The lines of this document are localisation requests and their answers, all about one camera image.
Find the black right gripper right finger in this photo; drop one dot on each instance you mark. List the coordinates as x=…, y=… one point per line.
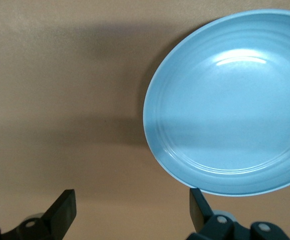
x=202, y=220

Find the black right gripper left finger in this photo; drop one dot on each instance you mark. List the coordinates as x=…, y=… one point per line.
x=59, y=215

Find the brown table cover sheet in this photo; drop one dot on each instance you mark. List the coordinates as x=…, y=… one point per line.
x=59, y=75

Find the blue plate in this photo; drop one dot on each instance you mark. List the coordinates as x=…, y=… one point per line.
x=225, y=112

